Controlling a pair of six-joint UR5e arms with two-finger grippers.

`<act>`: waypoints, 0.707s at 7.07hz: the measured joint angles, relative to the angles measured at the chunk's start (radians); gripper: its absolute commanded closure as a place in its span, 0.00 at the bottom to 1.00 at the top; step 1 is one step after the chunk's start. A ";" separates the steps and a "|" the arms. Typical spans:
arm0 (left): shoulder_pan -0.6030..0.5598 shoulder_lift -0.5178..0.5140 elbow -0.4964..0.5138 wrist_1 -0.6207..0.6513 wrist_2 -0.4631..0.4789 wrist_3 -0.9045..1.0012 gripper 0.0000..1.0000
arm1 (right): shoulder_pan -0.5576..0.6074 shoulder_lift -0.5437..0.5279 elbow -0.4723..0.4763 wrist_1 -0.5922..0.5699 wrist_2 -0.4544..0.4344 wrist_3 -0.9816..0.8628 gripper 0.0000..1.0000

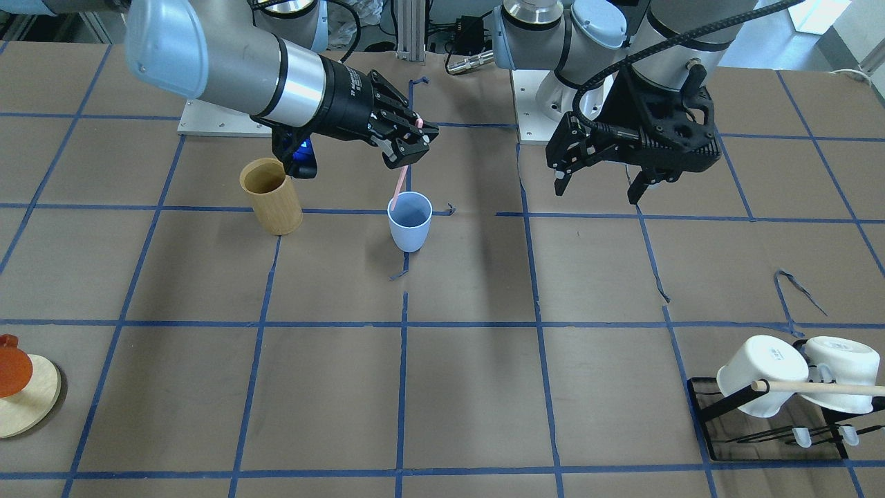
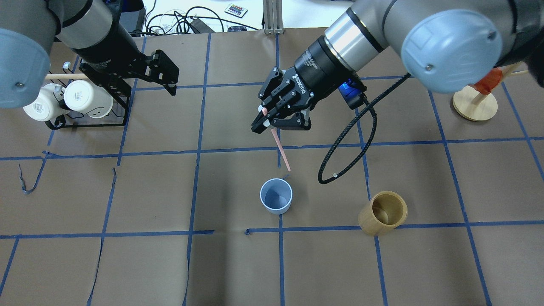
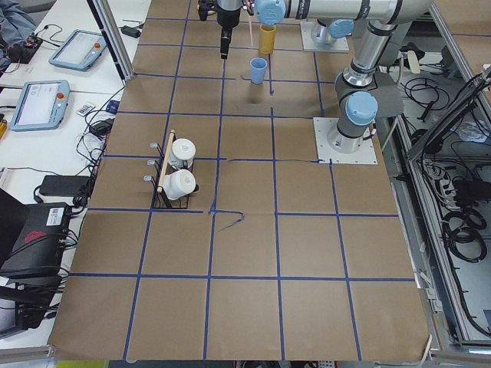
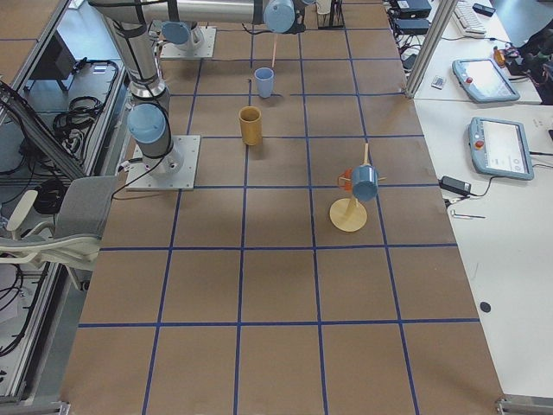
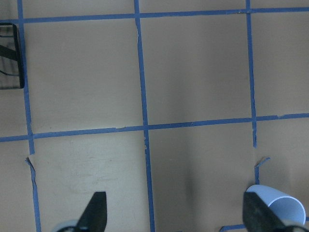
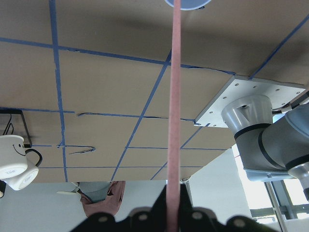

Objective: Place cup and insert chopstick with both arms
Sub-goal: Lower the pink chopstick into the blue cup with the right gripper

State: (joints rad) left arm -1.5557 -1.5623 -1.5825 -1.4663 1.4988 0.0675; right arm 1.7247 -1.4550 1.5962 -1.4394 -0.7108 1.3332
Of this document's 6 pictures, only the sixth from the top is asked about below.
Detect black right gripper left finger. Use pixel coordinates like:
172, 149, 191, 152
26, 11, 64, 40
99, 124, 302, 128
72, 187, 167, 232

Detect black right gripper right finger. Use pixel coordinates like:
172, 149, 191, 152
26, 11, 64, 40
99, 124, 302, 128
179, 184, 275, 232

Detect pink chopstick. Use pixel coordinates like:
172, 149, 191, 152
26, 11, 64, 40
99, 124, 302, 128
166, 0, 181, 232

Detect blue-grey plastic cup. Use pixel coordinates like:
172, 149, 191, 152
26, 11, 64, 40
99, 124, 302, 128
179, 0, 211, 11

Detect person in maroon shirt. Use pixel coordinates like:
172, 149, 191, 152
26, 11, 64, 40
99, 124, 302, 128
77, 181, 126, 217

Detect white mug on rack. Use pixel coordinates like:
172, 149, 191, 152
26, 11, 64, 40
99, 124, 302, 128
0, 135, 42, 180

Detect black wire mug rack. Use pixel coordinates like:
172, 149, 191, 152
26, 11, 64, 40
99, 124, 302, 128
0, 109, 32, 148

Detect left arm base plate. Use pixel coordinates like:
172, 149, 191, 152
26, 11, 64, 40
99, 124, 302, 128
195, 75, 305, 133

